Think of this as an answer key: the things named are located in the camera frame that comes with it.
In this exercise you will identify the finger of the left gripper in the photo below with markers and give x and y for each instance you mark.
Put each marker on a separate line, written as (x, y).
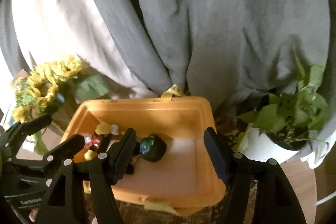
(65, 150)
(13, 138)

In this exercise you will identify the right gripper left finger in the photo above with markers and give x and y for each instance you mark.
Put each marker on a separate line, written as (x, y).
(64, 200)

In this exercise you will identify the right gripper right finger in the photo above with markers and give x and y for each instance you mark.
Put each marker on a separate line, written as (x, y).
(276, 201)

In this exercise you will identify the black sequin pouch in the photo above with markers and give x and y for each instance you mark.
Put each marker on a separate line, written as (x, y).
(152, 148)

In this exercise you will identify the sunflower bouquet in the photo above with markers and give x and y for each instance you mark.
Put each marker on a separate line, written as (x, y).
(56, 88)

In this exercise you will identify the white ribbed plant pot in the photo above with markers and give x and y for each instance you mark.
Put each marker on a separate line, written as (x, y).
(261, 148)

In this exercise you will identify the orange plastic storage crate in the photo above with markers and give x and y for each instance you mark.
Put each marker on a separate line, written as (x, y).
(157, 147)

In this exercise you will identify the green potted plant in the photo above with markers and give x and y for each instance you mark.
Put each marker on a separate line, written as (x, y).
(292, 120)

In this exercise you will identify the patterned oriental rug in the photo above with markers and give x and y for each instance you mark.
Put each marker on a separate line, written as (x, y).
(183, 213)

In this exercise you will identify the beige curtain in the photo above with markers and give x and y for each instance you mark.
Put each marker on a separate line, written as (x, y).
(48, 30)

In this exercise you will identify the dark grey curtain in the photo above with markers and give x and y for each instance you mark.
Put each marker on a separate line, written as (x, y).
(228, 51)

